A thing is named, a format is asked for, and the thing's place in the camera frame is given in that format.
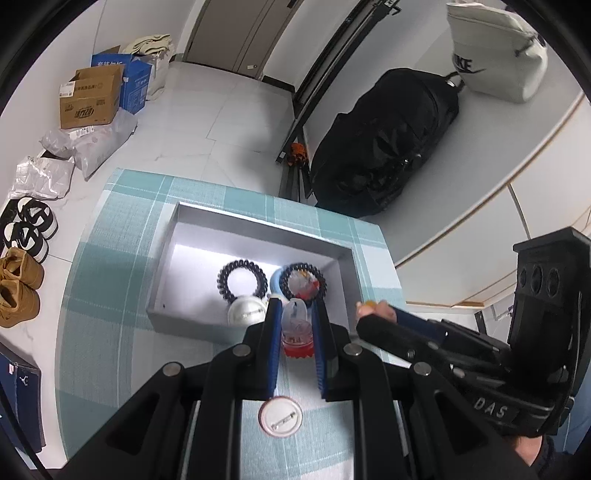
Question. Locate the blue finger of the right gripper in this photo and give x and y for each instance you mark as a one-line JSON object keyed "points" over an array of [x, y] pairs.
{"points": [[413, 322]]}

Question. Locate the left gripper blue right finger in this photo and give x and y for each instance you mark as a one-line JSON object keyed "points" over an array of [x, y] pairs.
{"points": [[318, 346]]}

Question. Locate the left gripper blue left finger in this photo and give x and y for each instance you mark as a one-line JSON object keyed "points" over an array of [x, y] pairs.
{"points": [[276, 311]]}

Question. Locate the red clear keychain charm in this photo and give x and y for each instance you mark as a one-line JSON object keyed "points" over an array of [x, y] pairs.
{"points": [[296, 330]]}

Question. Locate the red white cartoon badge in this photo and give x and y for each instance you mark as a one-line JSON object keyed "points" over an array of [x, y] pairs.
{"points": [[280, 417]]}

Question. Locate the white round pin badge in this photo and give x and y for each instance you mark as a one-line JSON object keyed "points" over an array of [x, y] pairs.
{"points": [[246, 311]]}

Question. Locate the person's right hand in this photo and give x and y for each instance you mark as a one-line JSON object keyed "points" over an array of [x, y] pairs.
{"points": [[383, 310]]}

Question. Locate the grey cardboard box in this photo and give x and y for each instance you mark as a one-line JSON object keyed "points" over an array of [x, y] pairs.
{"points": [[198, 242]]}

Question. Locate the black tripod stand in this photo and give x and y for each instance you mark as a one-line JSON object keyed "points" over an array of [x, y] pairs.
{"points": [[295, 182]]}

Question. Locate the black backpack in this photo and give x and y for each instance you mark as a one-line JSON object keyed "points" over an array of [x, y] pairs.
{"points": [[370, 153]]}

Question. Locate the teal plaid tablecloth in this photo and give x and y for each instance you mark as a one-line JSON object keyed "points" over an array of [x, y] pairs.
{"points": [[107, 348]]}

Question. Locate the grey plastic mailer bag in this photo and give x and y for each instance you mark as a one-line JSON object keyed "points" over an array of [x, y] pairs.
{"points": [[90, 146]]}

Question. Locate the tan boot lower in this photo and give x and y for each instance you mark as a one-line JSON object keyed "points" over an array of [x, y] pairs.
{"points": [[19, 303]]}

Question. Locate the tan boot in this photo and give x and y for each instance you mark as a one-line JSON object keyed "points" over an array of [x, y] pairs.
{"points": [[18, 265], [19, 303]]}

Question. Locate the blue cardboard box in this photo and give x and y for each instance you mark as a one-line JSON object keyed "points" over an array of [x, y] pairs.
{"points": [[135, 78]]}

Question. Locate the white plastic mailer bag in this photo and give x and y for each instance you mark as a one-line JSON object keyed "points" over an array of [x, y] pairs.
{"points": [[42, 178]]}

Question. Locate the tan boot upper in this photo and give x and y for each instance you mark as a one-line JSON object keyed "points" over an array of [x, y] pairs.
{"points": [[18, 265]]}

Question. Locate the black white sandal lower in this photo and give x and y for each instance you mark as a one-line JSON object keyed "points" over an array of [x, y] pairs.
{"points": [[26, 237]]}

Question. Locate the black white sandal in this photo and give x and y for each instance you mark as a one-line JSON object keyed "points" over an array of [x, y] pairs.
{"points": [[26, 237], [31, 211]]}

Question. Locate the black white sandal upper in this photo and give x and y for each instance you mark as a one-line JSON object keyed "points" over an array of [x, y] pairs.
{"points": [[31, 211]]}

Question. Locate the blue Jordan shoe box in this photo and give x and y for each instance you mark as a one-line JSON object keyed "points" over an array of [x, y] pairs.
{"points": [[21, 382]]}

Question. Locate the white Nike bag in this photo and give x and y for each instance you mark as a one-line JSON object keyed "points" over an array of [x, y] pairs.
{"points": [[496, 52]]}

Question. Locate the grey door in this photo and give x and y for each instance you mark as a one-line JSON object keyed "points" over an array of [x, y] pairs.
{"points": [[238, 36]]}

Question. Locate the brown cardboard box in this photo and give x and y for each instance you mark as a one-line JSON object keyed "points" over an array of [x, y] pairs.
{"points": [[91, 97]]}

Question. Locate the cream tote bag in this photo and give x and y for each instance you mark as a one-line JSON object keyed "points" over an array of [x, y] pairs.
{"points": [[156, 50]]}

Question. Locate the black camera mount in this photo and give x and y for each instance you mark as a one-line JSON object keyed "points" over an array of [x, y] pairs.
{"points": [[549, 336]]}

